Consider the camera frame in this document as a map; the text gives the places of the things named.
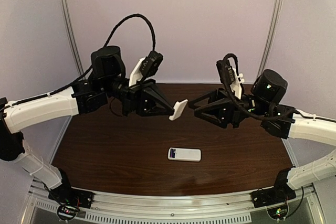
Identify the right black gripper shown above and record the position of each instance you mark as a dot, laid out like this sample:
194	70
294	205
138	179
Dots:
232	112

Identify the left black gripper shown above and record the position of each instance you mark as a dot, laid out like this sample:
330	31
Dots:
140	100

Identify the white battery cover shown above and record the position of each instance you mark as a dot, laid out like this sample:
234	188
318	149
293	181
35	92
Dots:
178	109

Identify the white remote control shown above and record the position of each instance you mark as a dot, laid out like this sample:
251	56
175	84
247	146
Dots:
185	154

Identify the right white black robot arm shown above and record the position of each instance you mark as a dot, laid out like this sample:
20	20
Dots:
279	120

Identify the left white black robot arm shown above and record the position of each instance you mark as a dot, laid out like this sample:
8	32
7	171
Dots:
107	79

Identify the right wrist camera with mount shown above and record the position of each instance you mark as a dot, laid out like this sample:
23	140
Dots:
228	74

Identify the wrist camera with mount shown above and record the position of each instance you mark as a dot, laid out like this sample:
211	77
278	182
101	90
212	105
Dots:
145	68
228	74

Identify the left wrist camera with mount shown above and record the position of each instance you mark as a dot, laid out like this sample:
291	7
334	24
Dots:
145	68

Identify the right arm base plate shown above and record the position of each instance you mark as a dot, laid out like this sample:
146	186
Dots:
271	196

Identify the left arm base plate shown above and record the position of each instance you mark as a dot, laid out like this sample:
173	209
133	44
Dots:
71	197

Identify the front aluminium rail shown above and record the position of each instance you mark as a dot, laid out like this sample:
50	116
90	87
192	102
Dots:
221	208

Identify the right aluminium frame post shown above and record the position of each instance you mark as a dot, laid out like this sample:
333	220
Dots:
276	11

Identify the aluminium frame post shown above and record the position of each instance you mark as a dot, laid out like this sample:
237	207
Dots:
276	11
71	36

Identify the left aluminium frame post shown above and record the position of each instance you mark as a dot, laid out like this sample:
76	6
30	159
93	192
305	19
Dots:
71	36

